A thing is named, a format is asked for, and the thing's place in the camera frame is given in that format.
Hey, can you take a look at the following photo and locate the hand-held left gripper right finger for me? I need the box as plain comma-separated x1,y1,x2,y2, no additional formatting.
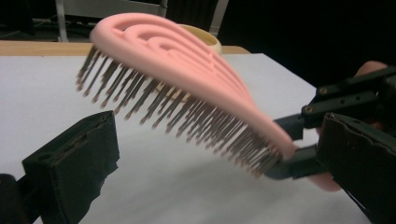
316,111,396,224

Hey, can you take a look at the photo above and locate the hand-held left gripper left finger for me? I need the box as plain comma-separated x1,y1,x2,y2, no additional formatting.
21,110,120,224

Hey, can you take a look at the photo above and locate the cream ribbed round holder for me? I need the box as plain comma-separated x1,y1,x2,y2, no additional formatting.
155,23,223,104

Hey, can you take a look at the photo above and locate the pink hairbrush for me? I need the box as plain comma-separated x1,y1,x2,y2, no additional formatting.
75,12,342,192

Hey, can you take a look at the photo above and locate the wooden table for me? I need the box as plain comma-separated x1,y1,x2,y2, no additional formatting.
0,40,251,57

